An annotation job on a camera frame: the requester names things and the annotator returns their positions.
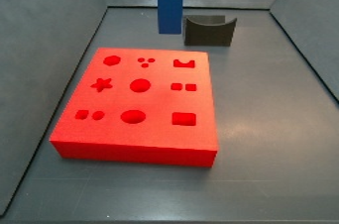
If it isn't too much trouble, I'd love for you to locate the blue rectangular bar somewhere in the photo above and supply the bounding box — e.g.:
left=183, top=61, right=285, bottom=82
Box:
left=158, top=0, right=183, bottom=35

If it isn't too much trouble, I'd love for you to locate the red shape-sorting block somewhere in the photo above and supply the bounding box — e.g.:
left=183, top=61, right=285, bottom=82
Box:
left=51, top=48, right=219, bottom=168

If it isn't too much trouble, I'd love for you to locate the dark grey curved block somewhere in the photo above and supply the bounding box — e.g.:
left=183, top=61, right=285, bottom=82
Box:
left=185, top=15, right=238, bottom=47

